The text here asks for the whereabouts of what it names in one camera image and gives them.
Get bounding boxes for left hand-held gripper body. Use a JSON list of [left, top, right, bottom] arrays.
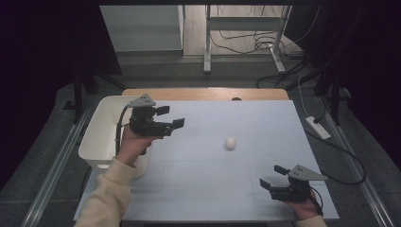
[[126, 93, 174, 138]]

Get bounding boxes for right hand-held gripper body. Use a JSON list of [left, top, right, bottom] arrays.
[[270, 164, 329, 203]]

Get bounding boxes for white plastic bin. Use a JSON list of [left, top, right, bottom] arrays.
[[78, 95, 152, 178]]

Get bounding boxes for white egg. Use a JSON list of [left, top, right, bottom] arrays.
[[224, 136, 237, 151]]

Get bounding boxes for person's right hand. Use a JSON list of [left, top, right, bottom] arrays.
[[283, 188, 324, 220]]

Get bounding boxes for person's left hand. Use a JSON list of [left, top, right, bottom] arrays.
[[115, 124, 159, 168]]

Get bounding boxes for wooden table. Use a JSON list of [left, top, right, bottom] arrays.
[[121, 88, 290, 102]]

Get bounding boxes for white power strip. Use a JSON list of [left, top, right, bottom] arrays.
[[305, 115, 332, 141]]

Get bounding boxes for black metal stand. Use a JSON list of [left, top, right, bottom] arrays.
[[62, 53, 126, 125], [315, 60, 352, 127]]

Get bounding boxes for white cabinet panel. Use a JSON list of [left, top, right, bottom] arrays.
[[99, 4, 184, 53]]

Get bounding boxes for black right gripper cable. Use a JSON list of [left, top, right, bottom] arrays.
[[309, 187, 325, 218]]

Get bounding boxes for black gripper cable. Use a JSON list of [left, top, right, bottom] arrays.
[[114, 105, 131, 158], [309, 187, 325, 218]]

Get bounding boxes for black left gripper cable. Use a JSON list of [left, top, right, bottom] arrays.
[[114, 105, 131, 158]]

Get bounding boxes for black power cable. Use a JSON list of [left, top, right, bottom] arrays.
[[304, 127, 368, 186]]

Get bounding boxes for metal floor rail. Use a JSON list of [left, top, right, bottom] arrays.
[[317, 96, 395, 227], [19, 99, 96, 227]]

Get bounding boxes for tangle of floor cables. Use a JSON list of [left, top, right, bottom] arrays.
[[209, 4, 321, 61]]

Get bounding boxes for white metal desk frame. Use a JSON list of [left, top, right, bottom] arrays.
[[202, 4, 293, 76]]

